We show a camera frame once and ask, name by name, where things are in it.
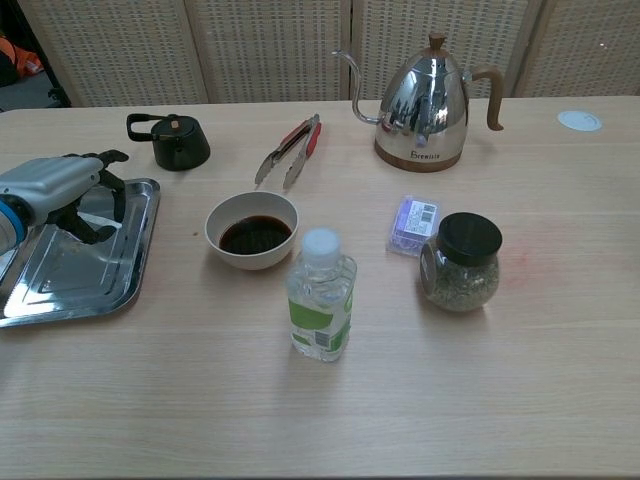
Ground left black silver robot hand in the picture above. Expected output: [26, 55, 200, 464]
[0, 149, 130, 246]

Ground white plastic spoon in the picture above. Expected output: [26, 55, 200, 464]
[79, 211, 125, 231]

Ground white bowl dark liquid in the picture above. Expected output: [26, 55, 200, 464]
[204, 191, 300, 272]

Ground stainless steel tray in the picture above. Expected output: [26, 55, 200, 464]
[0, 178, 162, 330]

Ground orange fabric item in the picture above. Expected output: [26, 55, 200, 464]
[0, 34, 45, 80]

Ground small black teapot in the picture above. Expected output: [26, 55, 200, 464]
[125, 112, 212, 173]

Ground woven rattan screen panel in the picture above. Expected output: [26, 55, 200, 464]
[17, 0, 209, 109]
[184, 0, 354, 104]
[514, 0, 640, 99]
[349, 0, 541, 101]

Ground steel tongs with red grips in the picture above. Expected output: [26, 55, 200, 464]
[254, 113, 323, 191]

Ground clear bottle with green label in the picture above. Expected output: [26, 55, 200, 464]
[284, 228, 358, 363]

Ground small purple plastic box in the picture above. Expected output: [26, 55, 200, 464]
[385, 194, 443, 259]

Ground glass jar with black lid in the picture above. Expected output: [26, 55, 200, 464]
[418, 212, 504, 314]

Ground white round table grommet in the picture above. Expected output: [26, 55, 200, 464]
[557, 110, 605, 133]

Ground steel gooseneck kettle wooden handle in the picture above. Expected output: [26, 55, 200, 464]
[332, 32, 506, 174]

